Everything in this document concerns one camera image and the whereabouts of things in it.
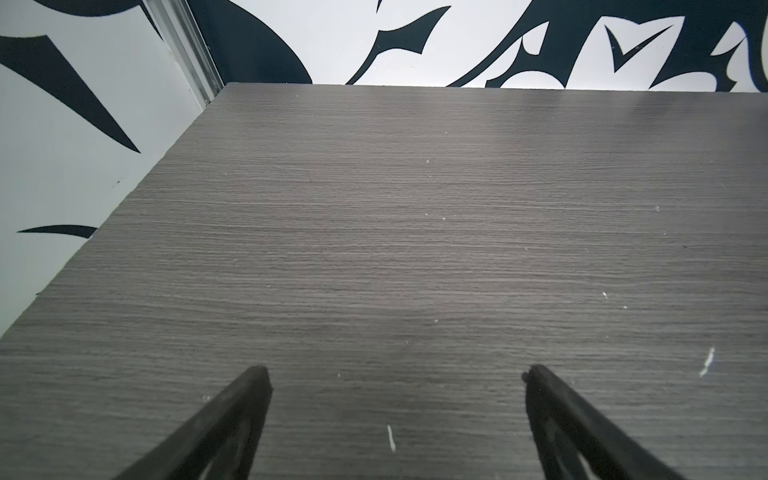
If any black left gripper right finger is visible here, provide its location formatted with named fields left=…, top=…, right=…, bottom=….
left=522, top=364, right=682, bottom=479

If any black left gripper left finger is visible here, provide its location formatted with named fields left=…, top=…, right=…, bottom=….
left=117, top=365, right=273, bottom=479

